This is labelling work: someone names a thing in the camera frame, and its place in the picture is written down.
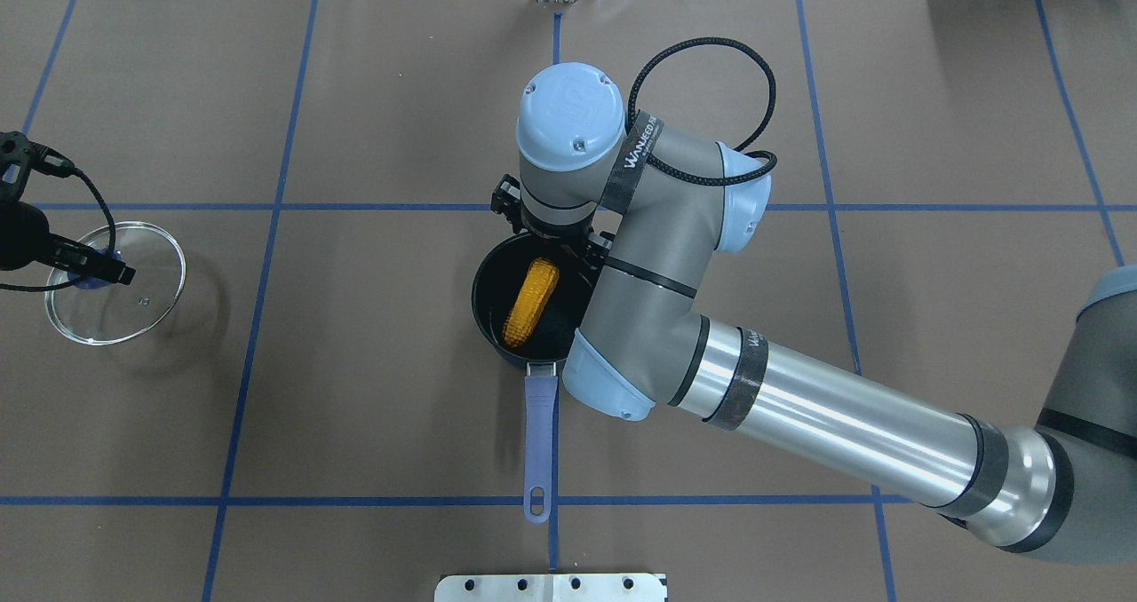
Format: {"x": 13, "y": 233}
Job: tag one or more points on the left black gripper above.
{"x": 24, "y": 236}

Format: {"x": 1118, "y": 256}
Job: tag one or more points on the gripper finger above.
{"x": 506, "y": 201}

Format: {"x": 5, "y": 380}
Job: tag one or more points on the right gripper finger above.
{"x": 593, "y": 251}

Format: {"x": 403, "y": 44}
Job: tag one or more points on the glass pot lid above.
{"x": 116, "y": 313}

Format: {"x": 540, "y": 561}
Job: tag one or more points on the metal base plate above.
{"x": 553, "y": 587}

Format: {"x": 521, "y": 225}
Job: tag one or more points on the dark blue saucepan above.
{"x": 495, "y": 286}

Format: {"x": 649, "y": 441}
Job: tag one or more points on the yellow plastic corn cob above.
{"x": 537, "y": 289}

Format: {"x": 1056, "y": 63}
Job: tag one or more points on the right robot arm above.
{"x": 1061, "y": 490}

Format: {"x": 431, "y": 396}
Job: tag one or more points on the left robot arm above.
{"x": 26, "y": 238}

